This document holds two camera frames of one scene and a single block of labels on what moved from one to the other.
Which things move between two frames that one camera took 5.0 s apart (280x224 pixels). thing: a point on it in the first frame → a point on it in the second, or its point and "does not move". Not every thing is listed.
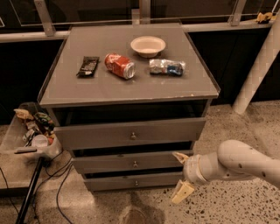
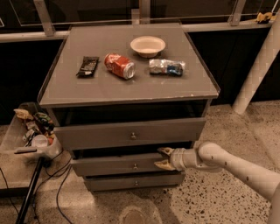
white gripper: (190, 170) → (178, 159)
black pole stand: (24, 206) does not move
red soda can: (120, 65) does not move
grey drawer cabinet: (129, 101) does not move
